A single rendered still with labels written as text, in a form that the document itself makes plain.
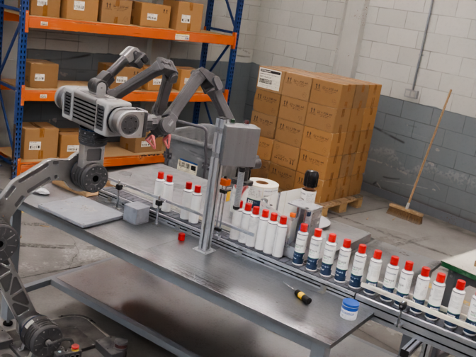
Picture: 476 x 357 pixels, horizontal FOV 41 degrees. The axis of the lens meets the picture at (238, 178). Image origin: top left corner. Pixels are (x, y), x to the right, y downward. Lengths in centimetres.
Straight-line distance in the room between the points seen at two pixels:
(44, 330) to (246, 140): 132
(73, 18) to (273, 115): 229
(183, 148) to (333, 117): 164
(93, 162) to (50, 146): 380
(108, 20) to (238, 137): 417
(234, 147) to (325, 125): 364
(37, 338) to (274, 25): 666
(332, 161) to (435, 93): 158
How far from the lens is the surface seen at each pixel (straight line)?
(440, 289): 277
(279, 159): 693
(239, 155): 299
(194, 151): 569
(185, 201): 336
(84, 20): 678
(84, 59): 774
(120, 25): 692
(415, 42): 772
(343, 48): 823
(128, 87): 331
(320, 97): 658
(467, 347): 278
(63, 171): 312
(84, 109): 301
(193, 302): 401
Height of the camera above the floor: 203
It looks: 15 degrees down
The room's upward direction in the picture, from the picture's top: 9 degrees clockwise
